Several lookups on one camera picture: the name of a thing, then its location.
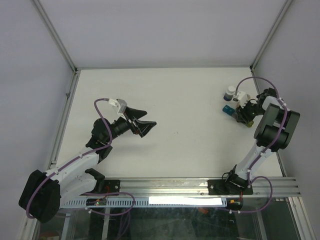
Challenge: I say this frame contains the aluminium frame post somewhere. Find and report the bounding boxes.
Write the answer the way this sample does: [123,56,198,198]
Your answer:
[249,0,294,73]
[31,0,77,72]

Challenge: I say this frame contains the left aluminium frame post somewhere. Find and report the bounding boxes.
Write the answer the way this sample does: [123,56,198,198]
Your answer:
[31,0,77,72]

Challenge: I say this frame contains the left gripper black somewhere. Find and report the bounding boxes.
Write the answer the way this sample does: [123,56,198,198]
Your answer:
[104,106,156,143]

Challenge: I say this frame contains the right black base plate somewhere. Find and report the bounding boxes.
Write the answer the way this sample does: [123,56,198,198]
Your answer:
[207,179,253,196]

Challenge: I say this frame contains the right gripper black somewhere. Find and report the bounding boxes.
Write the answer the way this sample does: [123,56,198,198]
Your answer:
[234,98,266,124]

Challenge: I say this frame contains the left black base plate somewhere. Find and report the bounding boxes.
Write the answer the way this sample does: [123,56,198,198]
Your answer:
[97,179,121,195]

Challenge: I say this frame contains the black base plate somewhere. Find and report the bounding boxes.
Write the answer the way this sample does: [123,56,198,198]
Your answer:
[207,179,253,196]
[97,179,121,195]

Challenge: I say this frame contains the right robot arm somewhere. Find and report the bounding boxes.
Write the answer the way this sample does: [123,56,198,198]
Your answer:
[221,88,301,195]

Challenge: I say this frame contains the right aluminium frame post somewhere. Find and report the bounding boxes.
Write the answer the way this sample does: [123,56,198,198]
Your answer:
[249,0,294,73]

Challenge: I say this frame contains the weekly pill organizer strip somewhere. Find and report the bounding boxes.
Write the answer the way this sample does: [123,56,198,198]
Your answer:
[222,105,254,128]

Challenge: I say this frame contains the white pill bottle blue label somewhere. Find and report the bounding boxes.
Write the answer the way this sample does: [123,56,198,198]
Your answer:
[223,86,236,102]

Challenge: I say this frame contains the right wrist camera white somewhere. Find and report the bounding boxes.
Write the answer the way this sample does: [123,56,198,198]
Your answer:
[233,91,248,107]

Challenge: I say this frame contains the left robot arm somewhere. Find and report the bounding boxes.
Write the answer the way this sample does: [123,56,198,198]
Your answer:
[18,106,157,223]

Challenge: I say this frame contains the white slotted cable duct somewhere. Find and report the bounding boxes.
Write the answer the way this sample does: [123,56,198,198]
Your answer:
[61,196,227,209]

